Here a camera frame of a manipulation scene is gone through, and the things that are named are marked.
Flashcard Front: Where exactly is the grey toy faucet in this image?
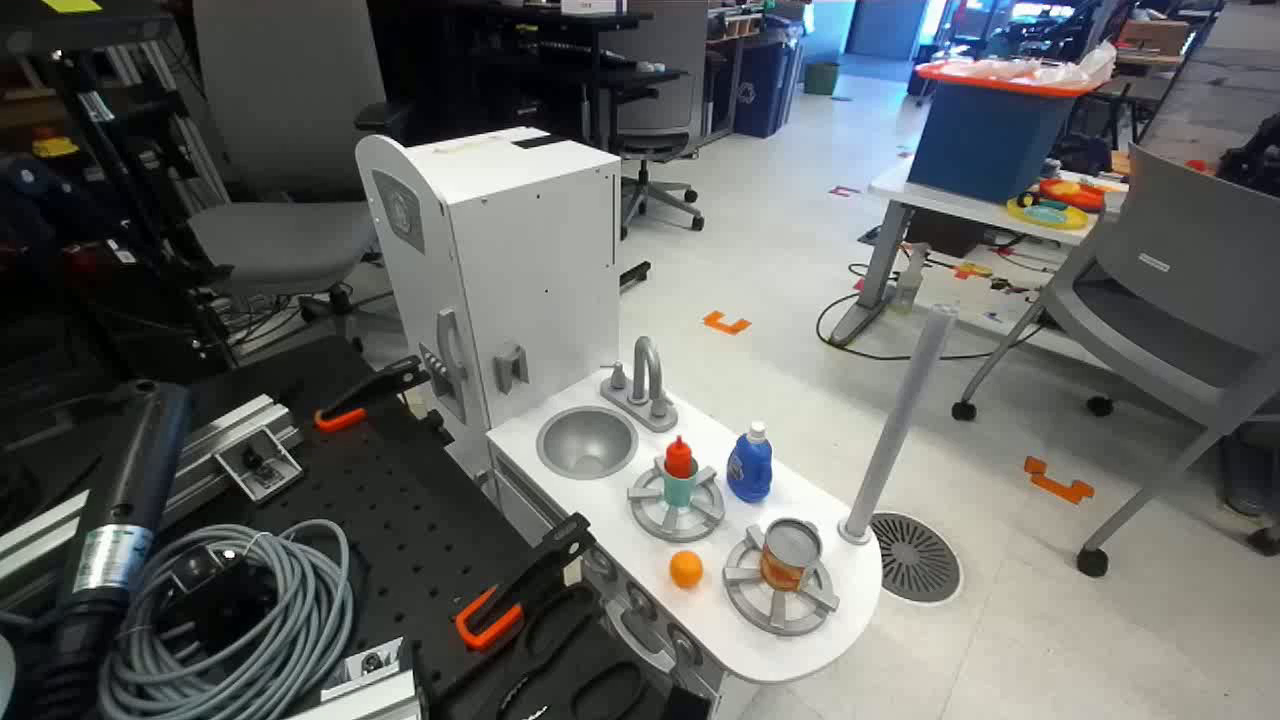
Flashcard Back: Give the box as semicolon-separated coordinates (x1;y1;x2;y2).
595;331;681;435

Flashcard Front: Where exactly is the grey round sink bowl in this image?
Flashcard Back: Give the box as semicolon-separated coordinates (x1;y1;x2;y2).
532;404;642;482

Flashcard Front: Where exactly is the teal bottle with red cap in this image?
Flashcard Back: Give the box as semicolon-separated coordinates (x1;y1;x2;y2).
659;435;702;510

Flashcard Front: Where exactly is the grey toy stove burner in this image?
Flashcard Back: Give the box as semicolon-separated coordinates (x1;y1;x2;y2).
622;458;727;545
721;518;842;639

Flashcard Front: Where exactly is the blue bottle with white cap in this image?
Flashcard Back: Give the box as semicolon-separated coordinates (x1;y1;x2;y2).
723;420;780;506

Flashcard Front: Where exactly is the white toy kitchen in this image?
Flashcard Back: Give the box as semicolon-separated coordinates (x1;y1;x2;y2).
351;124;887;693

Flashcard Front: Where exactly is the orange toy can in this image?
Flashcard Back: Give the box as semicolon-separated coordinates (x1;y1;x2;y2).
757;517;826;597

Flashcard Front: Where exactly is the black office chair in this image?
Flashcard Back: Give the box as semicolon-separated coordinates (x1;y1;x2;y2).
579;0;711;239

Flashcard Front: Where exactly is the grey pole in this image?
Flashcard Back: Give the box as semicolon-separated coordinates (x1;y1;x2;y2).
835;309;956;549

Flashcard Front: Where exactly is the blue recycling bin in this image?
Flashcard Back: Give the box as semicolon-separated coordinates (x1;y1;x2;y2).
727;36;803;139

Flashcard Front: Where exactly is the grey work table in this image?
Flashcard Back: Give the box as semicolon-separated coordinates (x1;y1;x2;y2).
826;168;1136;350

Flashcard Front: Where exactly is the round floor drain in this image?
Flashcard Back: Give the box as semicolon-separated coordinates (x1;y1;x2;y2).
866;506;963;606

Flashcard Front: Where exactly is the blue bin with orange lid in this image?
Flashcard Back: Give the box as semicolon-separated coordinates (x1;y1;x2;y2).
905;55;1110;207

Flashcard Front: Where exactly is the grey office chair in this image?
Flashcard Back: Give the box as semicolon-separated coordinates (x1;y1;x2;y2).
181;0;391;313

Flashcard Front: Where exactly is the yellow toy plate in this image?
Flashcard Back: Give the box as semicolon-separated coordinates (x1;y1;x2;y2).
1003;176;1110;239

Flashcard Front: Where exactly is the black cylinder with silver band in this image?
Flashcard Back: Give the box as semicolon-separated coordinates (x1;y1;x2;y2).
18;380;196;720

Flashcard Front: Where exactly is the grey chair on wheels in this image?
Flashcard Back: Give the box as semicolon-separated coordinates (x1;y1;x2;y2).
949;142;1280;579

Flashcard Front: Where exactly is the black clamp with orange handle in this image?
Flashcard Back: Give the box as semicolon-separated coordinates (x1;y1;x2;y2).
453;510;595;655
312;350;435;439

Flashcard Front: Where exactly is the grey coiled cable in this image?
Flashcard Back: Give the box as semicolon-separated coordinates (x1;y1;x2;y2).
95;517;359;720

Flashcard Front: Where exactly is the aluminium corner bracket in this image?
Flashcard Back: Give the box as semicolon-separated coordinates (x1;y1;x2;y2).
293;635;422;720

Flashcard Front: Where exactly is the aluminium extrusion rail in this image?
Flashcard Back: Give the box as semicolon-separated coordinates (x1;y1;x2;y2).
0;393;309;579

